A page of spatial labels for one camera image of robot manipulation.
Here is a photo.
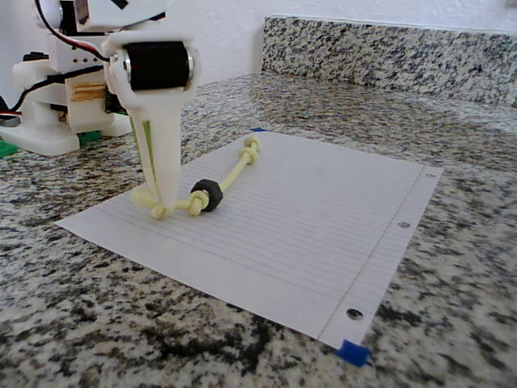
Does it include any black ring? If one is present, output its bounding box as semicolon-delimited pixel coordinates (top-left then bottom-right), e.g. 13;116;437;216
189;177;224;213

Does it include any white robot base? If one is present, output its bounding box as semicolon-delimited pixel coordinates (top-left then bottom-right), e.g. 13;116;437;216
0;50;134;157

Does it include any lined paper sheet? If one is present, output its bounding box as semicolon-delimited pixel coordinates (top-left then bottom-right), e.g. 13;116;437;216
54;131;444;349

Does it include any wooden block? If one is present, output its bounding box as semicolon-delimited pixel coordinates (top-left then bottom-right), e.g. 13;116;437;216
69;82;109;103

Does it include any granite backsplash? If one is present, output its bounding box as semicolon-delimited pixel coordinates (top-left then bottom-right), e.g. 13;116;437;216
261;15;517;108

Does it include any servo wire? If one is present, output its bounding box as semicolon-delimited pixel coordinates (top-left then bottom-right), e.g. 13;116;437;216
35;0;111;62

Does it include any yellow knotted rope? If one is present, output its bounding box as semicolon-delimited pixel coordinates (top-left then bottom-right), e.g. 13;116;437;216
129;135;262;221

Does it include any thin black base cable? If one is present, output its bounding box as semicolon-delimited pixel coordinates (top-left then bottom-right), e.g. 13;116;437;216
7;75;68;116

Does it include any small black camera board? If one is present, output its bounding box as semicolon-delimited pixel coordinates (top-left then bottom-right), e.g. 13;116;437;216
104;91;131;117

